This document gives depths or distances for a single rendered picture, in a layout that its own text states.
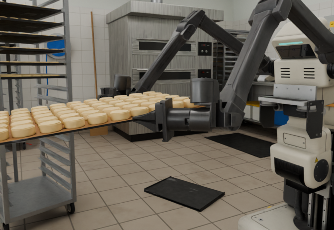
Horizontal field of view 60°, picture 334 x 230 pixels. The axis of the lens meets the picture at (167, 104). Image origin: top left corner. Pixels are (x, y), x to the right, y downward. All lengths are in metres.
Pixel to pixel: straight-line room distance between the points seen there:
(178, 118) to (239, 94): 0.17
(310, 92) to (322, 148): 0.26
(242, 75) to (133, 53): 3.53
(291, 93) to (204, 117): 0.80
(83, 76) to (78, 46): 0.50
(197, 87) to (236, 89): 0.12
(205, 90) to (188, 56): 4.01
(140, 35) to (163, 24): 0.41
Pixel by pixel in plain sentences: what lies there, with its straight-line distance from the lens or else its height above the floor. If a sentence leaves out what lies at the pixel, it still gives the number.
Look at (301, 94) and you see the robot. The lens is 1.39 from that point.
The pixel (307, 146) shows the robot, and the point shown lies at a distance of 1.44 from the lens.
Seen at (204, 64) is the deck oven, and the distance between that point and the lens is 4.85.
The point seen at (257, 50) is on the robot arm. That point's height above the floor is 1.16.
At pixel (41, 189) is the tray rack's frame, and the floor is 0.15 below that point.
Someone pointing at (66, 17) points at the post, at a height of 1.45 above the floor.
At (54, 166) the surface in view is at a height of 0.32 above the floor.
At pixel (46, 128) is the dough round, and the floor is 0.97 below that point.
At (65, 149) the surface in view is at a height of 0.50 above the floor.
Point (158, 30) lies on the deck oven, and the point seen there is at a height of 1.67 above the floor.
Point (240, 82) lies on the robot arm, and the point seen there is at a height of 1.07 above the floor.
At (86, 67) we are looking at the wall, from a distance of 5.11.
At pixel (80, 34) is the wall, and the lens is 5.12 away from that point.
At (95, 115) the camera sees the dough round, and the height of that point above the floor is 0.99.
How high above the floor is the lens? 1.11
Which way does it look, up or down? 7 degrees down
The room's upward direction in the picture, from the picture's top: straight up
